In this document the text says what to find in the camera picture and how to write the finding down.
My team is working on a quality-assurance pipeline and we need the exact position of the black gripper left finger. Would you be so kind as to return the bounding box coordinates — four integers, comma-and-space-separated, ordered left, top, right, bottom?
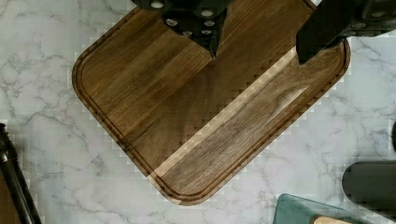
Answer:
132, 0, 233, 59

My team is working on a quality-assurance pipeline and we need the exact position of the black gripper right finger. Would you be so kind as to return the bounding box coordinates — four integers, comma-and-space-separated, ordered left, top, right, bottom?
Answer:
296, 0, 396, 64

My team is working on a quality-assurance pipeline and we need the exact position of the wooden cutting board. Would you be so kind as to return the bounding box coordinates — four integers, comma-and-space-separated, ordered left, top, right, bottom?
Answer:
72, 0, 350, 205

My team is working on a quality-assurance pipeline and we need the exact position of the dark grey tall cup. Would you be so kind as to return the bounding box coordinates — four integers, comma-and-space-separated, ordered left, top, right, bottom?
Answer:
342, 161, 396, 221

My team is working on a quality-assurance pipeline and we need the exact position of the teal box with wooden lid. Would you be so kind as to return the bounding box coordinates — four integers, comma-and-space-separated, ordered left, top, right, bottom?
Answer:
273, 193, 372, 224

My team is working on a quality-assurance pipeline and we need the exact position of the black paper towel holder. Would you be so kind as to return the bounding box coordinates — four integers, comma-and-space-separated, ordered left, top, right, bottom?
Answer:
0, 123, 42, 224

